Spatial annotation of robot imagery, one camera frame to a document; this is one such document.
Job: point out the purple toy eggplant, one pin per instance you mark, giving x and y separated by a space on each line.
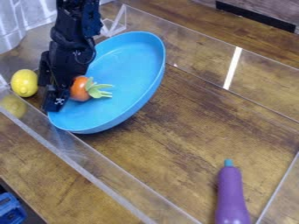
231 208

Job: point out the orange toy carrot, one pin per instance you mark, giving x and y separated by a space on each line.
84 89

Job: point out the white sheer curtain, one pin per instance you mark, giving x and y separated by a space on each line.
76 18

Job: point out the blue round tray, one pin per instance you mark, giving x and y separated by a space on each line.
129 63

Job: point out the yellow toy lemon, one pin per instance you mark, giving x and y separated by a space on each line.
24 83

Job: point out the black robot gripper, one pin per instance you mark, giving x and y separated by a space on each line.
63 62

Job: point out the black bar in background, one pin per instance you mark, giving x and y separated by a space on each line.
255 16

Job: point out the clear acrylic enclosure wall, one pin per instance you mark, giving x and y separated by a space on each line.
227 105

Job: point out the blue plastic object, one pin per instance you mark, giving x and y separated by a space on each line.
12 213

